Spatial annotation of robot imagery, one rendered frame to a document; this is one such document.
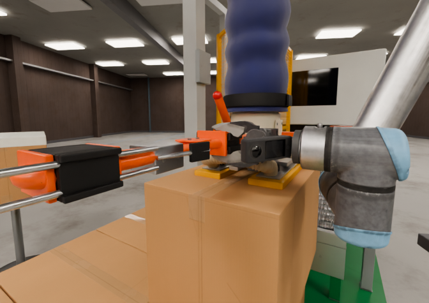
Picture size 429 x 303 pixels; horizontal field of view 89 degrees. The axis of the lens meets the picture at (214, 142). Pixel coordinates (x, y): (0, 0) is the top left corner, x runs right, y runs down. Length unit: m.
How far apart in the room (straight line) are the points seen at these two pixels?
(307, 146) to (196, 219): 0.32
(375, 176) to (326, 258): 0.86
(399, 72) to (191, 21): 1.99
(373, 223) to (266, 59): 0.49
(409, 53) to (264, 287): 0.57
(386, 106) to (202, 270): 0.57
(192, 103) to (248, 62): 1.53
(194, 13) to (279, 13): 1.67
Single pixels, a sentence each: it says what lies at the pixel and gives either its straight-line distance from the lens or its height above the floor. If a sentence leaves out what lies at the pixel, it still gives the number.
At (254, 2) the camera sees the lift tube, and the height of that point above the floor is 1.47.
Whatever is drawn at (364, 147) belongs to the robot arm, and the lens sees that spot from 0.44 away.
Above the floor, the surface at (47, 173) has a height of 1.08.
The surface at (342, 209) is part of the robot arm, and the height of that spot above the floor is 0.97.
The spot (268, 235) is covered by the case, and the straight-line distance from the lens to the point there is 0.49.
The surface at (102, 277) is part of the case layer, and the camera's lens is 1.04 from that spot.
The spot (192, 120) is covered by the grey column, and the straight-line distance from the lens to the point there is 2.20.
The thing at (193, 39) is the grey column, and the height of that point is 1.87.
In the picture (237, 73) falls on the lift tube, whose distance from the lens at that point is 0.72.
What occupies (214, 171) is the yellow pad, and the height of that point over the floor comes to 0.97.
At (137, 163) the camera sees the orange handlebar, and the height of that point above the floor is 1.07.
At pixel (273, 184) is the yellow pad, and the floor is 0.96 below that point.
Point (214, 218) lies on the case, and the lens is 0.54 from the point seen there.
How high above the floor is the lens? 1.14
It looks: 7 degrees down
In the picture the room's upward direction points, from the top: straight up
